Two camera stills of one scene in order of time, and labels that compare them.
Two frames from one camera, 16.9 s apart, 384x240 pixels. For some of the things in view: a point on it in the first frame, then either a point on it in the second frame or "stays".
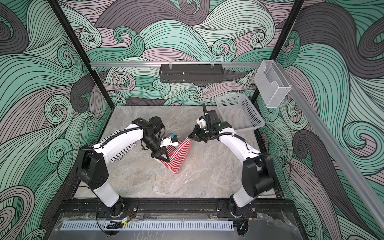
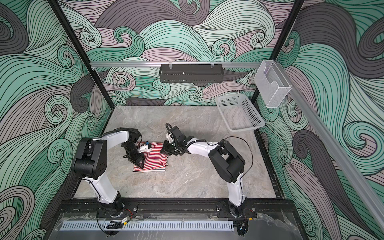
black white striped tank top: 120,155 → 150,170
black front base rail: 271,208 stays
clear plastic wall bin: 272,85 stays
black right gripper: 196,133 → 165,149
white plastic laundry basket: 237,110 stays
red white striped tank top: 177,154 → 153,159
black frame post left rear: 80,51 stays
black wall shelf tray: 191,73 stays
